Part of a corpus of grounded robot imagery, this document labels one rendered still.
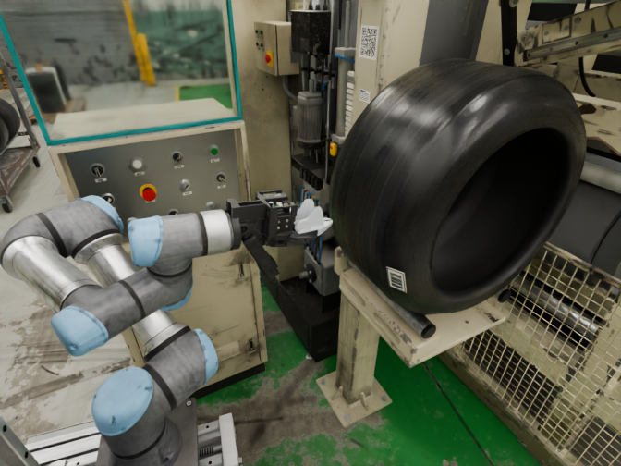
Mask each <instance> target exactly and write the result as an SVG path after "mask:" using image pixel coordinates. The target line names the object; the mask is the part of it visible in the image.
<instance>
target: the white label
mask: <svg viewBox="0 0 621 466"><path fill-rule="evenodd" d="M386 270H387V275H388V281H389V287H392V288H396V289H398V290H401V291H403V292H406V293H407V288H406V280H405V273H403V272H400V271H397V270H395V269H393V268H390V267H387V266H386Z"/></svg>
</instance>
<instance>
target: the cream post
mask: <svg viewBox="0 0 621 466"><path fill-rule="evenodd" d="M428 5H429V0H359V10H358V25H357V40H356V56H355V71H354V87H353V103H352V118H351V127H352V126H353V125H354V123H355V122H356V120H357V119H358V117H359V115H360V114H361V113H362V111H363V110H364V109H365V108H366V106H367V105H368V104H369V103H366V102H363V101H361V100H359V89H362V90H365V91H368V92H370V102H371V100H372V99H373V98H374V97H375V96H376V95H377V94H378V93H379V92H380V91H382V90H383V89H384V88H385V87H386V86H387V85H389V84H390V83H391V82H392V81H394V80H395V79H397V78H398V77H400V76H401V75H403V74H405V73H407V72H408V71H410V70H411V69H413V68H415V67H419V66H420V56H421V50H422V44H423V37H424V31H425V25H426V18H427V12H428ZM361 25H368V26H378V27H379V30H378V41H377V52H376V60H371V59H368V58H363V57H359V46H360V31H361ZM379 337H380V334H379V333H378V332H377V331H376V330H375V328H374V327H373V326H372V325H371V324H370V323H369V321H368V320H367V319H366V318H365V317H364V316H363V315H362V313H361V312H360V311H359V310H358V309H357V308H356V307H355V305H354V304H353V303H352V302H351V301H350V300H349V299H348V297H347V296H346V295H345V294H344V293H343V292H342V290H341V302H340V318H339V333H338V349H337V365H336V379H335V385H336V387H337V388H339V387H342V388H343V391H342V396H343V398H344V399H345V401H346V402H347V404H348V405H352V404H353V403H355V402H357V401H359V400H360V393H361V392H363V393H364V395H365V398H366V397H368V396H369V395H370V394H371V388H372V381H373V375H374V368H375V363H376V356H377V349H378V343H379Z"/></svg>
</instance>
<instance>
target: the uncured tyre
mask: <svg viewBox="0 0 621 466"><path fill-rule="evenodd" d="M586 145H587V138H586V130H585V125H584V122H583V119H582V116H581V114H580V112H579V110H578V105H577V103H576V100H575V98H574V96H573V94H572V93H571V91H570V90H569V89H568V88H567V87H566V86H565V85H564V84H563V83H561V82H560V81H558V80H556V79H554V78H552V77H550V76H548V75H547V74H545V73H543V72H540V71H538V70H534V69H528V68H523V67H511V66H506V65H499V64H494V63H487V62H481V61H476V60H469V59H464V58H450V59H445V60H440V61H436V62H431V63H428V64H425V65H422V66H419V67H415V68H413V69H411V70H410V71H408V72H407V73H405V74H403V75H401V76H400V77H398V78H397V79H395V80H394V81H392V82H391V83H390V84H389V85H387V86H386V87H385V88H384V89H383V90H382V91H380V92H379V93H378V94H377V95H376V96H375V97H374V98H373V99H372V100H371V102H370V103H369V104H368V105H367V106H366V108H365V109H364V110H363V111H362V113H361V114H360V115H359V117H358V119H357V120H356V122H355V123H354V125H353V126H352V128H351V130H350V131H349V133H348V135H347V137H346V139H345V141H344V143H343V145H342V147H341V149H340V152H339V154H338V156H337V159H336V162H335V167H334V171H333V175H332V178H331V184H330V190H329V215H330V219H331V220H333V224H332V228H333V231H334V233H335V237H336V239H337V241H338V243H339V246H340V248H341V249H342V251H343V253H344V254H345V255H346V257H347V258H348V259H349V260H350V261H351V262H352V263H353V264H354V265H355V266H357V268H358V269H359V270H360V271H361V272H362V273H363V274H364V275H365V276H366V277H367V278H368V279H369V280H370V281H371V282H372V283H373V284H374V285H375V286H376V287H377V288H378V289H379V290H380V291H381V292H382V293H383V294H384V295H385V296H386V297H387V298H388V299H390V300H391V301H392V302H394V303H395V304H397V305H399V306H401V307H403V308H405V309H407V310H409V311H411V312H414V313H420V314H437V313H456V312H460V311H463V310H466V309H468V308H471V307H473V306H475V305H477V304H479V303H481V302H483V301H485V300H487V299H489V298H490V297H491V296H492V295H494V294H495V293H497V292H498V291H499V290H501V289H502V288H504V287H505V286H506V285H507V284H508V283H510V282H511V281H512V280H513V279H514V278H515V277H516V276H517V275H519V274H520V273H521V272H522V271H523V270H524V269H525V268H526V266H527V265H528V264H529V263H530V262H531V261H532V260H533V259H534V257H535V256H536V255H537V254H538V253H539V251H540V250H541V249H542V247H543V246H544V245H545V243H546V242H547V241H548V239H549V238H550V237H551V236H552V234H553V233H554V231H555V229H556V228H557V226H558V225H559V223H560V221H561V220H562V218H563V216H564V214H565V212H566V210H567V208H568V206H569V205H570V202H571V200H572V198H573V196H574V193H575V191H576V188H577V186H578V182H579V179H580V176H581V173H582V169H583V166H584V161H585V155H586ZM386 266H387V267H390V268H393V269H395V270H397V271H400V272H403V273H405V280H406V288H407V293H406V292H403V291H401V290H398V289H396V288H392V287H389V281H388V275H387V270H386Z"/></svg>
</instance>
